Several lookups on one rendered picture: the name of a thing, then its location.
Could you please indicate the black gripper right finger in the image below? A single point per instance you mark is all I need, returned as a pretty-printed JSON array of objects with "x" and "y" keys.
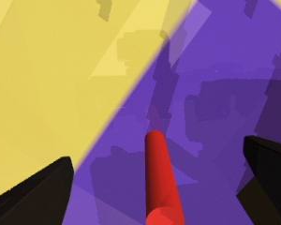
[{"x": 264, "y": 158}]

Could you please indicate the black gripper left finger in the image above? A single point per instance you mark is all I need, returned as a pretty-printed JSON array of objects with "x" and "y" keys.
[{"x": 40, "y": 199}]

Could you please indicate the red peg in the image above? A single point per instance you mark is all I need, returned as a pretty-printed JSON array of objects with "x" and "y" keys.
[{"x": 162, "y": 201}]

